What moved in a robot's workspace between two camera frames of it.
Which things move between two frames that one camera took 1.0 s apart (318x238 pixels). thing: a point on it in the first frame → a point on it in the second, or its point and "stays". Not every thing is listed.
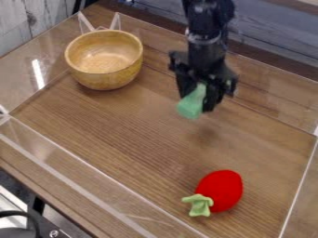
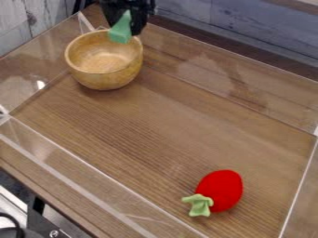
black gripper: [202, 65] → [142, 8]
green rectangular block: [190, 105] → [121, 31]
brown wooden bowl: [105, 59] stays
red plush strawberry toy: [220, 193] stays
